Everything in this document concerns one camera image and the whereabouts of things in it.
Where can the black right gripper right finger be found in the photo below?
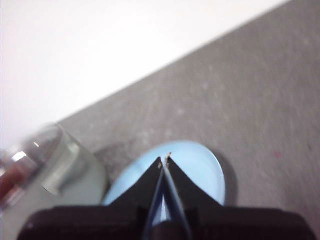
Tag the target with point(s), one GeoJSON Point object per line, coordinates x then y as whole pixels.
{"type": "Point", "coordinates": [186, 190]}

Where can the pale green electric steamer pot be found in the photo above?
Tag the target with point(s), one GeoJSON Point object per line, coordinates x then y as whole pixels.
{"type": "Point", "coordinates": [85, 182]}

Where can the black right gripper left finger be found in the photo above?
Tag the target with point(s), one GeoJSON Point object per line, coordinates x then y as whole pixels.
{"type": "Point", "coordinates": [145, 190]}

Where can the blue round plate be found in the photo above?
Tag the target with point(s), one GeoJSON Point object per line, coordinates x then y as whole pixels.
{"type": "Point", "coordinates": [197, 165]}

